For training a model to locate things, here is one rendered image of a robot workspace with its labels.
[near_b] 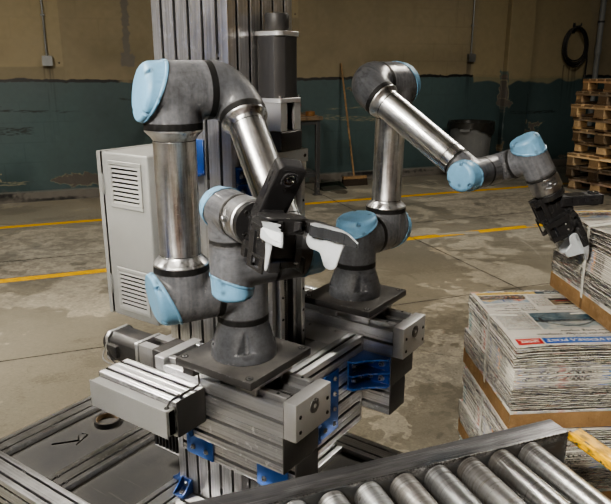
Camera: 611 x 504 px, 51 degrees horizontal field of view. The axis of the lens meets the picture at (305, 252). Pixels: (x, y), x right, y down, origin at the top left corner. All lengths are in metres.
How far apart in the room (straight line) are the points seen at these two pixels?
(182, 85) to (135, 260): 0.69
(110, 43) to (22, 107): 1.17
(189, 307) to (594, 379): 0.97
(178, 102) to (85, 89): 6.42
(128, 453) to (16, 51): 5.89
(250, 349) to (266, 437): 0.19
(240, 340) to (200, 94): 0.53
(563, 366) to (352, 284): 0.58
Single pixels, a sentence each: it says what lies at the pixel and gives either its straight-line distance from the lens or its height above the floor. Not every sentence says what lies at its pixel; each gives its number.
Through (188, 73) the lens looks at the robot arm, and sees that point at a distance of 1.28.
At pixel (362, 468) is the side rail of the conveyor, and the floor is 0.80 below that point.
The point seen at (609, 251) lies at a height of 1.02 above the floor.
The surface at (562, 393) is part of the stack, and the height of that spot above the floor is 0.70.
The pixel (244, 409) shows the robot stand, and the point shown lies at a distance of 1.50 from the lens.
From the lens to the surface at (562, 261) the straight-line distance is 1.94.
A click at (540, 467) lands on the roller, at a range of 1.24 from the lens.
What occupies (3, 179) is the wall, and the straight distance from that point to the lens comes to 7.77.
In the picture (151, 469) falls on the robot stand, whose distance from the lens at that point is 2.24.
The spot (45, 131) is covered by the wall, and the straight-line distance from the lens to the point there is 7.69.
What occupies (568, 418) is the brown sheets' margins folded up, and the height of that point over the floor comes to 0.63.
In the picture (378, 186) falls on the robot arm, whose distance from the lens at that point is 1.88.
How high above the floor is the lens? 1.45
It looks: 16 degrees down
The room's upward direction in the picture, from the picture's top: straight up
